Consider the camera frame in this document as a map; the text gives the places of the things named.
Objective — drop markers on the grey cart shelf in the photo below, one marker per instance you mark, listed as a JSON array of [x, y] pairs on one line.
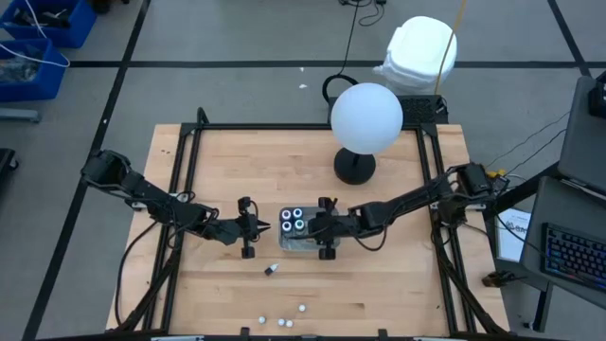
[[584, 142]]

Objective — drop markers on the large blue-tipped squeeze bottle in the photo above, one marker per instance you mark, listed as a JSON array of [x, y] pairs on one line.
[[297, 212]]

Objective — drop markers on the white round trash bin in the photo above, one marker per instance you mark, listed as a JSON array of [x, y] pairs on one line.
[[416, 52]]

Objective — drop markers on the white globe table lamp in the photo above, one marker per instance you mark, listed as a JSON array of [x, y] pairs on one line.
[[367, 118]]

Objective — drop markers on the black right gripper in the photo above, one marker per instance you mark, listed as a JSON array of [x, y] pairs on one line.
[[331, 227]]

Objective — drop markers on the black perforated computer case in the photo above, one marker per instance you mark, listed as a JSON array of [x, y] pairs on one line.
[[421, 110]]

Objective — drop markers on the large green squeeze bottle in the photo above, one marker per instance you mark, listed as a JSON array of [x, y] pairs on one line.
[[298, 224]]

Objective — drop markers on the grey metal foot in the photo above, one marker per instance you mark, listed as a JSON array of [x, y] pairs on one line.
[[19, 115]]

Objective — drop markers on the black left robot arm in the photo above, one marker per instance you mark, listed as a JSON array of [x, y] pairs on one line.
[[142, 192]]

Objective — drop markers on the black aluminium table frame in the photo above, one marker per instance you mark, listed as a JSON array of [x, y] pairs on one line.
[[284, 127]]

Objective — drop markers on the blue plastic storage crate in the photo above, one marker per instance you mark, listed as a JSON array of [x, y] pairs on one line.
[[42, 85], [80, 23]]

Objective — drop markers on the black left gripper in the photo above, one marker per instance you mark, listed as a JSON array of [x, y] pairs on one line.
[[247, 237]]

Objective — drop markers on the yellow plug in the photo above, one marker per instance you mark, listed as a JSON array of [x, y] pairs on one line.
[[496, 174]]

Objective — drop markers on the small white-capped dropper bottle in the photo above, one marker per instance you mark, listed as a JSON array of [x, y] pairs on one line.
[[302, 308]]

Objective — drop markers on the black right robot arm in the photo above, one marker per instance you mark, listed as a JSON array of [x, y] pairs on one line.
[[402, 201]]

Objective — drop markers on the black device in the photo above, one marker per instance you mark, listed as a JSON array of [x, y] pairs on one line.
[[599, 97]]

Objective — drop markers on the white plastic storage bin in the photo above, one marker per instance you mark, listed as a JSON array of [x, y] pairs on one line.
[[303, 241]]

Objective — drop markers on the grey keyboard tray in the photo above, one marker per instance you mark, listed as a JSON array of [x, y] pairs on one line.
[[563, 208]]

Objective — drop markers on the large pink-tipped squeeze bottle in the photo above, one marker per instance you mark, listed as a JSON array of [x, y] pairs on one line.
[[286, 214]]

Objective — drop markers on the large black-tipped squeeze bottle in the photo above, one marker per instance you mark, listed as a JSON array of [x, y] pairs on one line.
[[286, 226]]

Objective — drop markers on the dark table clamp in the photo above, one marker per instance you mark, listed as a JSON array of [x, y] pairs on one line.
[[497, 279]]

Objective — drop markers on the white printed paper sheet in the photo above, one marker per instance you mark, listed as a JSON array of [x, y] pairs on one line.
[[511, 237]]

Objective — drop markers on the black backlit keyboard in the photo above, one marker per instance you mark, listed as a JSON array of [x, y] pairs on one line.
[[575, 256]]

